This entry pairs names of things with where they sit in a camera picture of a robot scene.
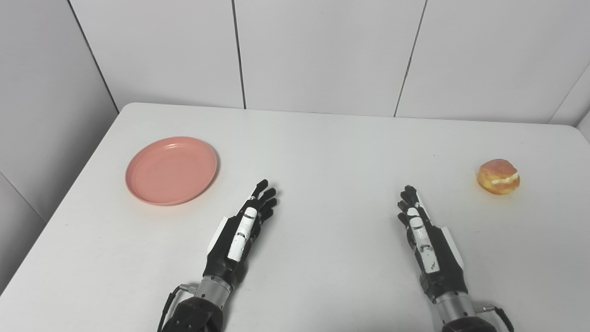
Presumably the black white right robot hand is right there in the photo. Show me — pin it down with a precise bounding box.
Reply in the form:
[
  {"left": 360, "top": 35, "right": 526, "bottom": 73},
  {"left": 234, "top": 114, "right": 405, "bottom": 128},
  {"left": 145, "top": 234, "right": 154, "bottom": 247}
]
[{"left": 397, "top": 184, "right": 469, "bottom": 303}]

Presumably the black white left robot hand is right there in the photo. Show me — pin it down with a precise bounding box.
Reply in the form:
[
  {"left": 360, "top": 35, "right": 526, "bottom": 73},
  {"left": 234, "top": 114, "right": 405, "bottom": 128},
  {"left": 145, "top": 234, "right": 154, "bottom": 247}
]
[{"left": 203, "top": 179, "right": 278, "bottom": 287}]

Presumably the pink round plate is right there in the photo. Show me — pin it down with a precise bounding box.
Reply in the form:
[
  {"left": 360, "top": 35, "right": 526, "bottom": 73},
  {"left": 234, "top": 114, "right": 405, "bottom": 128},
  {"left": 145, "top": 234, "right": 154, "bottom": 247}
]
[{"left": 125, "top": 136, "right": 218, "bottom": 206}]

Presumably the cream puff pastry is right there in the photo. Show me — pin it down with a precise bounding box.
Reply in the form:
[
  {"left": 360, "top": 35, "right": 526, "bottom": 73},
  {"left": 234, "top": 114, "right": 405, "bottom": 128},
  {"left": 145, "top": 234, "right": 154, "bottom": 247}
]
[{"left": 477, "top": 159, "right": 521, "bottom": 196}]

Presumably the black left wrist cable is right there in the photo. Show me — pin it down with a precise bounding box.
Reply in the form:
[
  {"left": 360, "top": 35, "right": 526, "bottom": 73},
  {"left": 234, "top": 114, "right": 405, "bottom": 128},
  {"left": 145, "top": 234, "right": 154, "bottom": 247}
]
[{"left": 158, "top": 284, "right": 197, "bottom": 332}]

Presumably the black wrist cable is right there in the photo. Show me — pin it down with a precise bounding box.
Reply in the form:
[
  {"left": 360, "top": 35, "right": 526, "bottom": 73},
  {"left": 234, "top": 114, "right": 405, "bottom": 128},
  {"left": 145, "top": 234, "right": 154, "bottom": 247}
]
[
  {"left": 477, "top": 304, "right": 515, "bottom": 332},
  {"left": 158, "top": 284, "right": 197, "bottom": 332}
]

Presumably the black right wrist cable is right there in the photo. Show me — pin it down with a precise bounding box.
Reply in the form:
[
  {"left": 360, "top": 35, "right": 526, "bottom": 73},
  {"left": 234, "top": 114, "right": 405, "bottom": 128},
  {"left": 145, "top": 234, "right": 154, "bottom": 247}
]
[{"left": 477, "top": 304, "right": 515, "bottom": 332}]

